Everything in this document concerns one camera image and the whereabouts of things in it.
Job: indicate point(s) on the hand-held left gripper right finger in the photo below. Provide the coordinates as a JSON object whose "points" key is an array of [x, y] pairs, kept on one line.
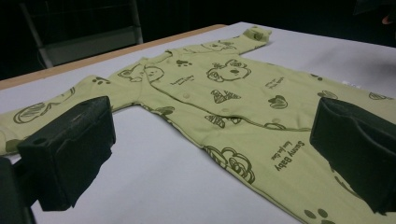
{"points": [[358, 146]]}

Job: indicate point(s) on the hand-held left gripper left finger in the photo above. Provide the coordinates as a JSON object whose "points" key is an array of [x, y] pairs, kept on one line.
{"points": [[71, 149]]}

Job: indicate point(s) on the green printed baby romper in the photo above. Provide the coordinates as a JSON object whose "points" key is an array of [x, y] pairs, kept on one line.
{"points": [[218, 109]]}

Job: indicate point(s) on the grey metal stand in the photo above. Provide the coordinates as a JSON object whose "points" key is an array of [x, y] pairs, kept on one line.
{"points": [[93, 43]]}

